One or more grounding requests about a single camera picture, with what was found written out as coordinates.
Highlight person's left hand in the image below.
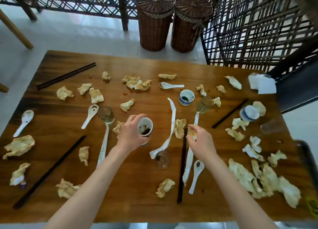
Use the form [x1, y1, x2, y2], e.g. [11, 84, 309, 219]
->
[115, 114, 147, 153]

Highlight white paper napkin pack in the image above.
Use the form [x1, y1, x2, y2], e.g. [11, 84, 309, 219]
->
[248, 72, 277, 95]

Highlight brown wicker lidded basket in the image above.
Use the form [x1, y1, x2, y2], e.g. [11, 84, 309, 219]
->
[170, 0, 214, 54]
[135, 0, 175, 52]

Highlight used napkins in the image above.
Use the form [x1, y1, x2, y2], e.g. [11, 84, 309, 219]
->
[2, 71, 302, 209]

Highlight metal tray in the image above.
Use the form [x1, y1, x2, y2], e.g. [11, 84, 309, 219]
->
[294, 138, 318, 187]

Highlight light wooden table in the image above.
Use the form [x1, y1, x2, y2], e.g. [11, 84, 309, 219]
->
[0, 8, 34, 93]

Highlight person's right hand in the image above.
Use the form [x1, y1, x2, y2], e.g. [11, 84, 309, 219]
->
[186, 124, 219, 162]

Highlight dark wooden table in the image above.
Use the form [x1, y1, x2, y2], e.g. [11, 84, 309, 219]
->
[0, 50, 318, 224]

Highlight dark wooden post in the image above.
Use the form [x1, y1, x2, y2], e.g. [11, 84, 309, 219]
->
[267, 33, 318, 80]

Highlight person's left forearm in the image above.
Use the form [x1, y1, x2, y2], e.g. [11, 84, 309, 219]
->
[43, 144, 132, 229]

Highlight person's right forearm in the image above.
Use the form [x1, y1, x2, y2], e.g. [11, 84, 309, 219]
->
[205, 150, 279, 229]

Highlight yellow oval number sticker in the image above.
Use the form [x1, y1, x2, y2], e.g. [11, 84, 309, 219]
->
[304, 196, 318, 219]

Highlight dark wooden lattice screen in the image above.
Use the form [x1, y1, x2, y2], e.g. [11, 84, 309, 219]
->
[200, 0, 318, 74]
[0, 0, 214, 32]

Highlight grey blue pillar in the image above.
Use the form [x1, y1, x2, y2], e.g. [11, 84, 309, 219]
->
[269, 56, 318, 114]

